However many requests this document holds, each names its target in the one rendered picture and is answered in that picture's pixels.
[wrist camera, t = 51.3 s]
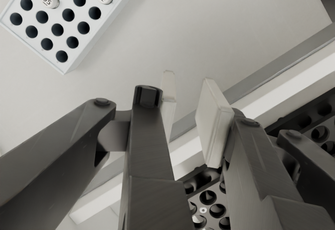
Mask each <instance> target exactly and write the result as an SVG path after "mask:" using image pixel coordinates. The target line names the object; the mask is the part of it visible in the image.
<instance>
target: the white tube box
mask: <svg viewBox="0 0 335 230"><path fill-rule="evenodd" d="M128 1H129V0H113V1H112V2H111V3H110V4H102V3H100V2H99V1H98V0H59V6H58V7H57V8H45V7H44V6H43V5H42V3H41V0H10V1H9V2H8V4H7V5H6V7H5V8H4V10H3V11H2V13H1V14H0V25H1V26H2V27H4V28H5V29H6V30H7V31H9V32H10V33H11V34H12V35H13V36H15V37H16V38H17V39H18V40H20V41H21V42H22V43H23V44H25V45H26V46H27V47H28V48H30V49H31V50H32V51H33V52H35V53H36V54H37V55H38V56H40V57H41V58H42V59H43V60H45V61H46V62H47V63H48V64H49V65H51V66H52V67H53V68H54V69H56V70H57V71H58V72H59V73H61V74H62V75H65V74H67V73H69V72H71V71H73V70H75V69H76V68H77V66H78V65H79V64H80V63H81V61H82V60H83V59H84V57H85V56H86V55H87V54H88V52H89V51H90V50H91V49H92V47H93V46H94V45H95V43H96V42H97V41H98V40H99V38H100V37H101V36H102V34H103V33H104V32H105V31H106V29H107V28H108V27H109V26H110V24H111V23H112V22H113V20H114V19H115V18H116V17H117V15H118V14H119V13H120V12H121V10H122V9H123V8H124V6H125V5H126V4H127V3H128Z"/></svg>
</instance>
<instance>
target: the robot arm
mask: <svg viewBox="0 0 335 230"><path fill-rule="evenodd" d="M116 106H117V104H116V103H115V102H113V101H111V100H108V99H106V98H95V99H90V100H87V101H86V102H84V103H83V104H81V105H80V106H78V107H77V108H75V109H73V110H72V111H70V112H69V113H67V114H66V115H64V116H63V117H61V118H60V119H58V120H56V121H55V122H53V123H52V124H50V125H49V126H47V127H46V128H44V129H42V130H41V131H39V132H38V133H36V134H35V135H33V136H32V137H30V138H29V139H27V140H25V141H24V142H22V143H21V144H19V145H18V146H16V147H15V148H13V149H12V150H10V151H8V152H7V153H5V154H4V155H2V156H1V157H0V230H56V228H57V227H58V226H59V224H60V223H61V222H62V220H63V219H64V218H65V216H66V215H67V214H68V212H69V211H70V210H71V208H72V207H73V206H74V204H75V203H76V202H77V200H78V199H79V198H80V197H81V195H82V194H83V193H84V191H85V190H86V189H87V187H88V186H89V185H90V183H91V182H92V181H93V179H94V178H95V177H96V175H97V174H98V173H99V171H100V170H101V169H102V167H103V166H104V165H105V163H106V162H107V161H108V159H109V157H110V152H125V160H124V170H123V181H122V192H121V202H120V213H119V224H118V230H199V229H196V228H195V227H194V223H193V219H192V215H191V211H190V207H189V203H188V199H187V195H186V191H185V187H184V184H183V181H175V179H174V174H173V169H172V165H171V160H170V155H169V150H168V143H169V138H170V133H171V128H172V123H173V118H174V113H175V108H176V89H175V74H174V72H173V71H169V70H165V71H164V72H163V78H162V83H161V88H160V89H159V88H157V87H154V86H149V85H137V86H136V87H135V91H134V98H133V104H132V109H131V110H125V111H119V110H116ZM195 120H196V125H197V129H198V134H199V138H200V142H201V147H202V151H203V155H204V160H205V164H206V165H207V166H208V167H211V168H217V169H218V168H219V167H221V164H222V160H223V156H225V161H224V164H223V168H222V172H221V176H220V180H219V182H220V183H221V182H222V180H224V182H225V190H226V197H227V204H228V211H229V219H230V226H231V230H335V158H334V157H333V156H332V155H330V154H329V153H328V152H326V151H325V150H324V149H322V148H321V147H320V146H318V145H317V144H315V143H314V142H313V141H311V140H310V139H309V138H307V137H306V136H304V135H302V134H301V133H300V132H298V131H295V130H280V131H279V135H278V137H277V138H276V137H273V136H269V135H267V134H266V132H265V130H264V128H263V126H262V125H261V124H260V123H259V122H256V121H255V120H253V119H250V118H246V116H245V115H244V114H243V112H242V111H240V110H239V109H237V108H232V107H231V106H230V105H229V103H228V102H227V100H226V98H225V97H224V95H223V94H222V92H221V90H220V89H219V87H218V86H217V84H216V82H215V81H214V79H213V78H208V77H205V78H203V81H202V86H201V90H200V95H199V100H198V104H197V109H196V113H195ZM299 167H300V169H301V171H300V175H299V178H298V181H296V180H295V179H296V176H297V173H298V170H299Z"/></svg>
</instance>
